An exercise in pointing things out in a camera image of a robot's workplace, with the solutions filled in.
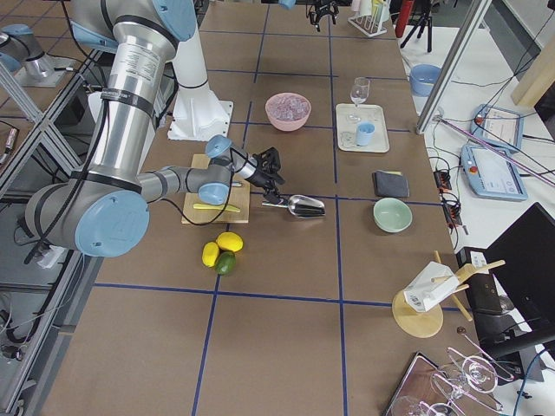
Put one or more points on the blue bowl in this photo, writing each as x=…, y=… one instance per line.
x=422, y=78

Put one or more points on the green avocado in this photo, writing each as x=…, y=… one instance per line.
x=225, y=263

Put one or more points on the wooden cutting board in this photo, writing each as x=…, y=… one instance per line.
x=239, y=196

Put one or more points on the dark tray with glasses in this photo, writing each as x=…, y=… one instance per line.
x=415, y=395

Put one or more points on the pink bowl of ice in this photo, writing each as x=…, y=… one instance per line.
x=288, y=111

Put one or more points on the black monitor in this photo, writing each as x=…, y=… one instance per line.
x=527, y=277

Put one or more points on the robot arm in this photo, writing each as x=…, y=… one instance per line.
x=289, y=4
x=102, y=210

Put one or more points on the green ceramic bowl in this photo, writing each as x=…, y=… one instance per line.
x=392, y=215

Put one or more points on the blue teach pendant near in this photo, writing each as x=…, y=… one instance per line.
x=490, y=175

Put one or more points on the red cylinder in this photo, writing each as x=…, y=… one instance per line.
x=403, y=17

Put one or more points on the aluminium frame post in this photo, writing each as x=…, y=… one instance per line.
x=471, y=22

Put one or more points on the yellow plastic knife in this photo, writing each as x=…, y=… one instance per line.
x=224, y=207

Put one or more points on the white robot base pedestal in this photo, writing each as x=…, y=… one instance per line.
x=198, y=114

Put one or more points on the blue teach pendant far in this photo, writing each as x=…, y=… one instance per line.
x=498, y=127

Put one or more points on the metal rod on stand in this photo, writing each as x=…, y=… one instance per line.
x=495, y=150

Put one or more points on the clear wine glass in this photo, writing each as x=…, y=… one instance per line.
x=359, y=93

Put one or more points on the wooden stand with round base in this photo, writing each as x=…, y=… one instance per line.
x=417, y=308

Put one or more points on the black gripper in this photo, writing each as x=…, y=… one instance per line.
x=261, y=178
x=323, y=8

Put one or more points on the steel ice scoop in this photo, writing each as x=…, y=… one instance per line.
x=300, y=206

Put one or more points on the blue plastic cup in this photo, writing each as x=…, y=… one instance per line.
x=364, y=133

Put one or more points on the blue teach pendant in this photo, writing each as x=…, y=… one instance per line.
x=490, y=175
x=498, y=127

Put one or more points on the white wire cup rack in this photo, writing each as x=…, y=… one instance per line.
x=369, y=16

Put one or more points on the yellow lemon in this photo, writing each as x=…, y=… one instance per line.
x=210, y=254
x=230, y=241

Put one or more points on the cream bear tray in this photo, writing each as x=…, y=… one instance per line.
x=346, y=130

